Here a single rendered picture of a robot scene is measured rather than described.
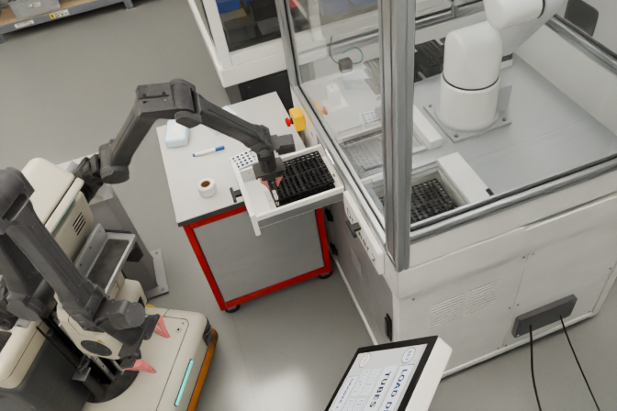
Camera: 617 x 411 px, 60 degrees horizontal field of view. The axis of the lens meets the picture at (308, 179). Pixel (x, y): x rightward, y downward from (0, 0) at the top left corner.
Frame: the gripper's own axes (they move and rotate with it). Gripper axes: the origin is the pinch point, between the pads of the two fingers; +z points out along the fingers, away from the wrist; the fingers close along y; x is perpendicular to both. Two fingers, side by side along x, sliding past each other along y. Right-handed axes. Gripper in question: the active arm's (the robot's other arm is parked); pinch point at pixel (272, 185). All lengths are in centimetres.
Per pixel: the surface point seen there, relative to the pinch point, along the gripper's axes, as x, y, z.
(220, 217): -14.3, 21.6, 24.9
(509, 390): 61, -71, 92
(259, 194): -7.2, 5.0, 10.6
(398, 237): 48, -26, -18
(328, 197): 7.1, -17.4, 6.3
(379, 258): 39.8, -23.7, 1.6
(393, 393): 88, -8, -24
